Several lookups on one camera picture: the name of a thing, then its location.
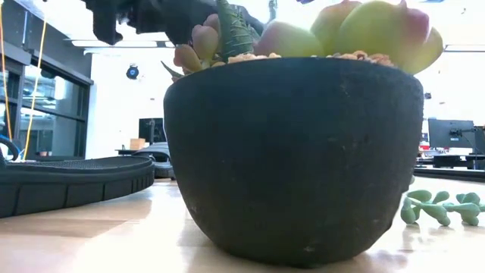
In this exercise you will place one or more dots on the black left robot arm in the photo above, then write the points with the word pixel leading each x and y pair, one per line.
pixel 151 15

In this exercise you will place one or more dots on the succulent plant in dark pot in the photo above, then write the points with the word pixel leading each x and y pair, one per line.
pixel 291 163

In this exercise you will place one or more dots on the black background monitor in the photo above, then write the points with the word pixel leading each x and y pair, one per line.
pixel 151 130
pixel 451 132

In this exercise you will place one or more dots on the small cardboard box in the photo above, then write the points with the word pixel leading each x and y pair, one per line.
pixel 137 144

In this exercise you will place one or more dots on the ceiling light strip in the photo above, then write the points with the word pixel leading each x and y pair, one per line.
pixel 113 43

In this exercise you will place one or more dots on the black background desk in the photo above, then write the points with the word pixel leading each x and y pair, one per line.
pixel 451 161

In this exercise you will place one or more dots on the round black wall device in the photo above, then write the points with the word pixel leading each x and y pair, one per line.
pixel 132 71

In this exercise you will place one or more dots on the black aluminium rig frame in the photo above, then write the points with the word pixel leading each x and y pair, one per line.
pixel 451 174

